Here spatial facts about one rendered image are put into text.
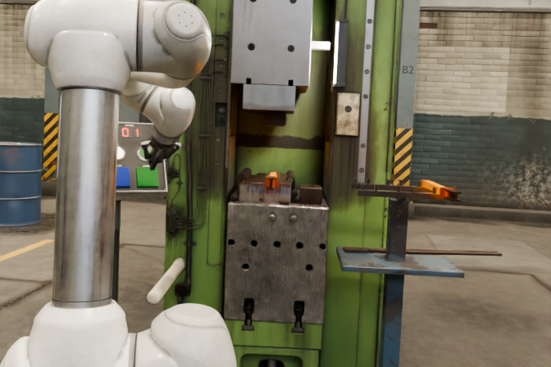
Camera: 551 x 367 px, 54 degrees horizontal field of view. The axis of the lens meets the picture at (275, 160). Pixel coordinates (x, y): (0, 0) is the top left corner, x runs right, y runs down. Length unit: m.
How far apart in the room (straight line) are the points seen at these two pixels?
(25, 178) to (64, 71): 5.50
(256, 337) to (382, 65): 1.18
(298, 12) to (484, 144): 6.37
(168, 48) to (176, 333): 0.49
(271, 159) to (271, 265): 0.65
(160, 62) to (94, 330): 0.47
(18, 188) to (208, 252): 4.37
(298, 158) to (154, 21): 1.67
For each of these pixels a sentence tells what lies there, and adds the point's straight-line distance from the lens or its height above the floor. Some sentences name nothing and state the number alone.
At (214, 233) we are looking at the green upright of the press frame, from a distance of 2.28.
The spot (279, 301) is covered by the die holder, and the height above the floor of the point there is 0.55.
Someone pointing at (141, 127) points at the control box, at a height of 1.18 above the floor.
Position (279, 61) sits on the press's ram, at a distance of 2.09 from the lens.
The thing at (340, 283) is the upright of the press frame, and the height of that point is 0.57.
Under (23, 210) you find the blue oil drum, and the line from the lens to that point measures 6.53.
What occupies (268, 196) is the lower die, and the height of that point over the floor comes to 0.94.
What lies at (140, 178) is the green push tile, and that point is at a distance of 1.98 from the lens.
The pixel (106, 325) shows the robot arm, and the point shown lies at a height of 0.87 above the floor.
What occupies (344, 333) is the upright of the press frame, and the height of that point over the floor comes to 0.36.
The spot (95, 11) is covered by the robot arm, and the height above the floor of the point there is 1.39.
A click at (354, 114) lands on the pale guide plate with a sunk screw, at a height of 1.27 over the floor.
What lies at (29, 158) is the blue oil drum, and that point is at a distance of 6.49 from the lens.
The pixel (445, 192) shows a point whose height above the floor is 1.02.
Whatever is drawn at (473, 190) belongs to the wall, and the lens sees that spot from 8.28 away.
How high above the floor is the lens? 1.21
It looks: 4 degrees down
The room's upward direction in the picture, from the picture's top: 3 degrees clockwise
